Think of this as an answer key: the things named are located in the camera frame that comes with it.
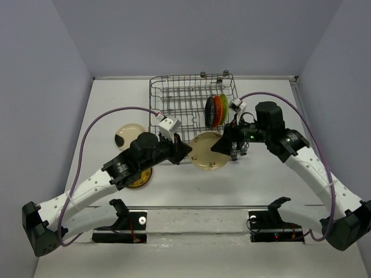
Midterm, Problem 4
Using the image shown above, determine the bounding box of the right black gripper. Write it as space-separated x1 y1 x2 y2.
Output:
210 113 270 155

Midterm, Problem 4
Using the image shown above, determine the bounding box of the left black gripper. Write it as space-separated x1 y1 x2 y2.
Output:
140 131 192 172

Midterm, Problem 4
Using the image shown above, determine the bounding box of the beige floral plate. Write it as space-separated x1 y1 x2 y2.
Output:
188 131 230 171

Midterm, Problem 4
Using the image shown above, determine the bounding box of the orange plate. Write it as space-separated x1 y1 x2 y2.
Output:
212 96 224 127

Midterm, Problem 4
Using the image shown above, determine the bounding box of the lime green plate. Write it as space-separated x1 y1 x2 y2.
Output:
219 94 229 125

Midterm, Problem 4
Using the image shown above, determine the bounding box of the yellow brown patterned plate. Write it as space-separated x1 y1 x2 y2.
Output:
127 168 153 189

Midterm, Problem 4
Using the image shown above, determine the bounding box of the cream plate with black patch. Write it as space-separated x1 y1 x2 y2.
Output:
114 123 146 151

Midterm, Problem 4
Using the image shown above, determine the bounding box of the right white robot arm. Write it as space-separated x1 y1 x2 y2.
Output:
211 98 370 251

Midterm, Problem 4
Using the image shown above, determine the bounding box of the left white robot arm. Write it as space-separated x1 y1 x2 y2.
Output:
21 133 192 257

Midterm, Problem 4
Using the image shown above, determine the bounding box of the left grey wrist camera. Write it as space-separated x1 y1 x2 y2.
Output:
156 114 181 143

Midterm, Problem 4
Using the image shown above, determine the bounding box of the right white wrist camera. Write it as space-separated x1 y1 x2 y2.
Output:
229 98 246 114

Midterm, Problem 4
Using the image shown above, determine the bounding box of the grey wire dish rack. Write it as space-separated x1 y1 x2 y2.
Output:
149 70 238 144

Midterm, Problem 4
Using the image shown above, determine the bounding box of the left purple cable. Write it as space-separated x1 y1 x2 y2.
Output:
57 106 165 247

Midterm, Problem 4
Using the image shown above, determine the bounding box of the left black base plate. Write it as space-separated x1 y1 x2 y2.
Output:
92 210 147 244

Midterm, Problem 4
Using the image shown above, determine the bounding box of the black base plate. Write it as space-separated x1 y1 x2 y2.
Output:
246 210 305 243
92 210 147 244

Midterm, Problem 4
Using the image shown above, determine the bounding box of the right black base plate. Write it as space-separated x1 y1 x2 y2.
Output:
246 210 305 243

